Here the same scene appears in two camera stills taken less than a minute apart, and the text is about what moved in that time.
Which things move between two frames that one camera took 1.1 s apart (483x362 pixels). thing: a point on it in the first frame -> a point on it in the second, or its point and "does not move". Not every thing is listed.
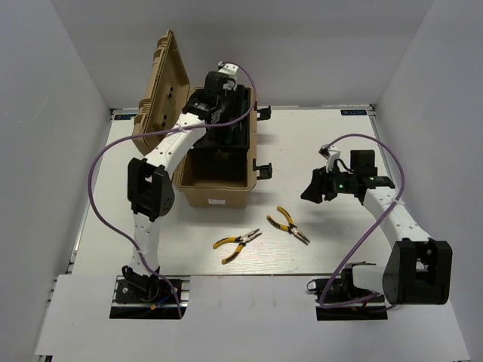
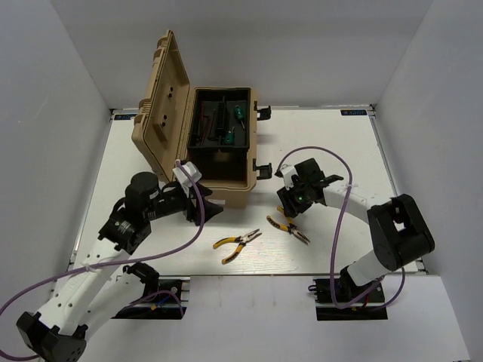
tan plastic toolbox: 210,178 does not move
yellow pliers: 291,228 does not move
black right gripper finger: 315,190 -> 290,210
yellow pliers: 242,240 does not move
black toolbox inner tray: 230,138 does not move
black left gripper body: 229,105 -> 170,201
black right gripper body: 336,182 -> 296,194
